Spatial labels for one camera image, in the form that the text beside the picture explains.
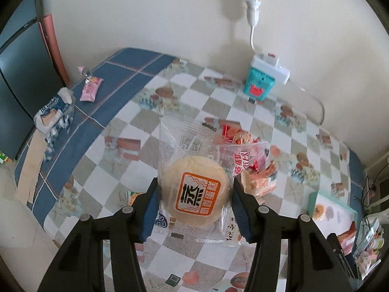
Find cardboard strip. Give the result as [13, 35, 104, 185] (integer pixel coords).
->
[17, 131, 46, 205]

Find white power cable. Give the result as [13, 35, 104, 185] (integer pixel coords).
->
[248, 24, 259, 55]

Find white wall plug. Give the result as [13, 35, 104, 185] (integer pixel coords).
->
[245, 0, 262, 26]

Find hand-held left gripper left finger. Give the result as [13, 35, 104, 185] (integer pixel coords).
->
[37, 178, 161, 292]

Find orange jelly cup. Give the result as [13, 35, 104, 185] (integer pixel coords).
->
[312, 204, 327, 221]

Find teal cardboard box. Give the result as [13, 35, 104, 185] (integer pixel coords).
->
[307, 190, 360, 251]

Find black cables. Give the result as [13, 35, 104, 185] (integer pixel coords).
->
[362, 161, 389, 213]

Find checkered printed tablecloth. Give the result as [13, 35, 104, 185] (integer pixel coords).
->
[14, 47, 367, 292]

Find blue and white plastic bag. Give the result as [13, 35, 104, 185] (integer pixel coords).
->
[33, 87, 76, 162]

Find red snack packet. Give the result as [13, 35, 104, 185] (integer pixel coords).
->
[213, 119, 262, 145]

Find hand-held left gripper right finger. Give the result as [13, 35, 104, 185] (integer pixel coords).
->
[231, 178, 354, 292]

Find clear-wrapped round steamed cake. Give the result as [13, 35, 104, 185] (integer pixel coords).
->
[158, 116, 270, 244]

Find white power strip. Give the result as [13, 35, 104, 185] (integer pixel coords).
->
[252, 53, 291, 85]

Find grey power cable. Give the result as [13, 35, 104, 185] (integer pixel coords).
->
[287, 77, 326, 125]

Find pink snack packet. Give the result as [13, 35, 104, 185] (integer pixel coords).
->
[80, 76, 104, 102]

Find clear plastic snack bag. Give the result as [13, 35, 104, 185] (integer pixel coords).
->
[354, 216, 384, 276]

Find orange wrapped cake packet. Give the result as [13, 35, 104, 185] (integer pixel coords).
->
[336, 221, 357, 250]

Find teal toy box red mouth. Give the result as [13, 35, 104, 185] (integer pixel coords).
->
[243, 66, 276, 101]

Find pink-red board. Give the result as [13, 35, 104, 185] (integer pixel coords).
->
[43, 15, 70, 86]

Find dark cabinet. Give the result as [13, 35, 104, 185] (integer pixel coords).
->
[0, 0, 66, 159]

